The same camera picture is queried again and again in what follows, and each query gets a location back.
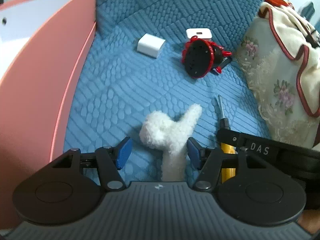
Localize floral lace bed cover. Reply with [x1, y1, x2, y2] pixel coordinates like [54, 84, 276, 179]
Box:
[235, 17, 319, 148]

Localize red white black blanket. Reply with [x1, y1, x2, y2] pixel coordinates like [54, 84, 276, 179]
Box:
[258, 0, 319, 118]

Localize blue textured chair cover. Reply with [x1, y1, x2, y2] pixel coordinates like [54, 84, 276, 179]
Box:
[63, 0, 270, 183]

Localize white fluffy hair claw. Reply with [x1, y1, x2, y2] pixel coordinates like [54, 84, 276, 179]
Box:
[139, 103, 202, 181]

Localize red black tripod ball head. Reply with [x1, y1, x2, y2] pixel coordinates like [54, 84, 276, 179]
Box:
[182, 36, 233, 79]

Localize white charger with port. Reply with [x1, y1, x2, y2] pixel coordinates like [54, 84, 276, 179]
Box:
[186, 28, 213, 41]

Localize yellow handled screwdriver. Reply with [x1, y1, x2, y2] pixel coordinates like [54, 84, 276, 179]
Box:
[216, 95, 236, 183]

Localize pink cardboard box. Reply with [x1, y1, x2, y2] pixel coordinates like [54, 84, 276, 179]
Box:
[1, 0, 96, 230]

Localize small white charger cube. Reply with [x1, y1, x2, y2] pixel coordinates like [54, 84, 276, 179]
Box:
[137, 33, 165, 59]

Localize black usb stick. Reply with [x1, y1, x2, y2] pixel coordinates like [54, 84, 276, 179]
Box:
[213, 56, 232, 73]

